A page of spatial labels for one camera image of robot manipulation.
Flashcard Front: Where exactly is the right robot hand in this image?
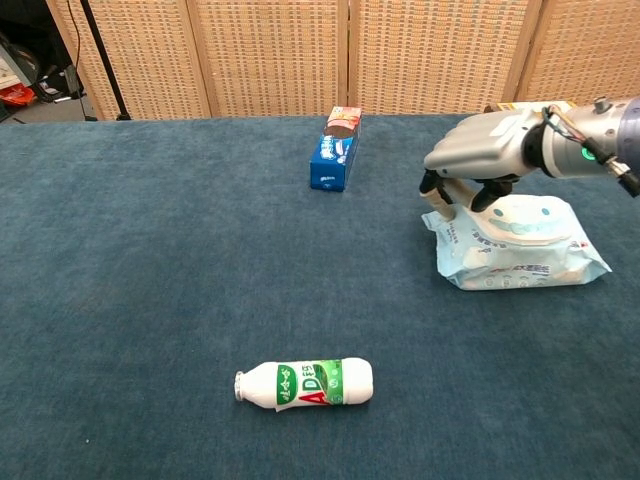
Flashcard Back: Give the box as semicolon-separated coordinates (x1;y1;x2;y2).
418;107;546;222

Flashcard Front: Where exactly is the light blue wet wipes pack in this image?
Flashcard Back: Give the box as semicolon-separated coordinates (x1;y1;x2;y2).
420;193;613;292

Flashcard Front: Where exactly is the orange plastic bag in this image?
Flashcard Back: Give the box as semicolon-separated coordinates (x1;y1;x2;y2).
0;83;38;108

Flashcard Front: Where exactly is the amber tea bottle yellow cap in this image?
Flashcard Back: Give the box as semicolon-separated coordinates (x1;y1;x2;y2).
483;100;579;114

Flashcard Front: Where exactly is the blue cookie box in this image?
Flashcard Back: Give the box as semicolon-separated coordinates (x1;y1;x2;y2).
309;105;363;193

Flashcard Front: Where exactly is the woven rattan folding screen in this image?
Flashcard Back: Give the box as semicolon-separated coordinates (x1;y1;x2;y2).
45;0;640;121

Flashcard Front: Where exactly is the small white green milk bottle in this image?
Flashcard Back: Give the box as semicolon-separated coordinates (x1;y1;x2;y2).
233;356;375;413

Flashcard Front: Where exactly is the blue felt table cover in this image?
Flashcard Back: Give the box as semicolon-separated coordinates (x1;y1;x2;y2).
0;113;640;480

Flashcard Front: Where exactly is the black tripod stand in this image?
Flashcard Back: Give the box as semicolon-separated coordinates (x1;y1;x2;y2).
79;0;132;122

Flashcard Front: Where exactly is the thin black floor cable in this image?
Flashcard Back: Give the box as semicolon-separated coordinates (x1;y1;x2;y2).
67;0;82;67

